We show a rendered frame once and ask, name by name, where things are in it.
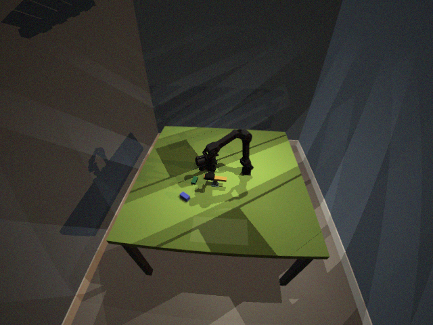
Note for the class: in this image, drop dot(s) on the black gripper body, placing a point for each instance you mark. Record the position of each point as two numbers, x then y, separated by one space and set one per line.
210 174

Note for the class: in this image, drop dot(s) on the brown bar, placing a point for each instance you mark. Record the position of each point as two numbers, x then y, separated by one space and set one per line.
219 178

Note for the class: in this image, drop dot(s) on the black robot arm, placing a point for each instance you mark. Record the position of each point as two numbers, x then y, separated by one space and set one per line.
213 148

